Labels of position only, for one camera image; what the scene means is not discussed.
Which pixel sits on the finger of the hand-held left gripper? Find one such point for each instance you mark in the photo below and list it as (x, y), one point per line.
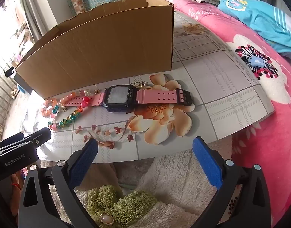
(41, 135)
(12, 140)

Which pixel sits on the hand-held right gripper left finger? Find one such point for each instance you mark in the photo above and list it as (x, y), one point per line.
(84, 161)

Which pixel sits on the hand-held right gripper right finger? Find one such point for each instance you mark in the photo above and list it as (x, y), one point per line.
(207, 161)

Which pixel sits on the small abacus charm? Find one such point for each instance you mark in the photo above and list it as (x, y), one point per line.
(143, 84)

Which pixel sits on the brown cardboard box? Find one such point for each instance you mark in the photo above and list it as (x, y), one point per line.
(100, 47)

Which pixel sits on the white fluffy robe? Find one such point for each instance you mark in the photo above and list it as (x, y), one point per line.
(178, 182)

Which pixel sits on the dark cabinet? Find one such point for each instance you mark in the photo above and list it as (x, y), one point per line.
(23, 85)

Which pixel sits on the metal balcony railing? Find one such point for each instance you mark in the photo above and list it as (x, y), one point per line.
(2, 87)

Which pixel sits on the pearl brooch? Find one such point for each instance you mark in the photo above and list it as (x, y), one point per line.
(105, 219)

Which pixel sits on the pink floral blanket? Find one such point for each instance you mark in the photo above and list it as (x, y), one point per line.
(266, 135)

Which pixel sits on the grey curtain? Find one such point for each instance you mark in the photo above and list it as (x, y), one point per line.
(29, 4)

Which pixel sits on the blue garment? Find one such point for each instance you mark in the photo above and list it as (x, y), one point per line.
(262, 19)

